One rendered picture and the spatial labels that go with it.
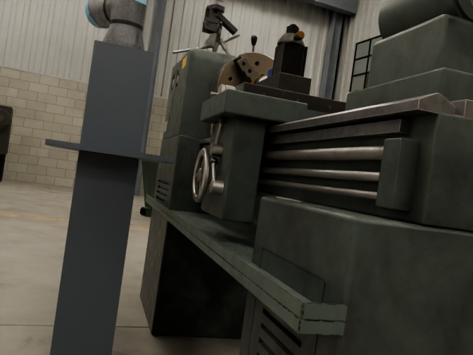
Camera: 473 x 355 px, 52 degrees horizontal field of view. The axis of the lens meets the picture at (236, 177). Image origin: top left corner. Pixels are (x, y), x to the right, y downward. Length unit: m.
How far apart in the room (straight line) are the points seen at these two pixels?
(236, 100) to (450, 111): 0.60
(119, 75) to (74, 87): 10.13
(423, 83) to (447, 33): 0.10
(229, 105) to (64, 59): 10.86
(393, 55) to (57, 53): 11.20
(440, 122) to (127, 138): 1.18
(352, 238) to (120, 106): 1.19
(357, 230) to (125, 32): 1.30
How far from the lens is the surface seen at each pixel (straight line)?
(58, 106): 11.79
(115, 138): 1.71
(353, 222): 0.68
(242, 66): 2.01
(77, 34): 12.13
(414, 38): 0.95
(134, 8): 1.83
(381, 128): 0.81
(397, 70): 0.97
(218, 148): 1.31
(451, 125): 0.75
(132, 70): 1.74
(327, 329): 0.68
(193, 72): 2.15
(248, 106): 1.22
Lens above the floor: 0.71
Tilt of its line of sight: level
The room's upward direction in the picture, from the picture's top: 8 degrees clockwise
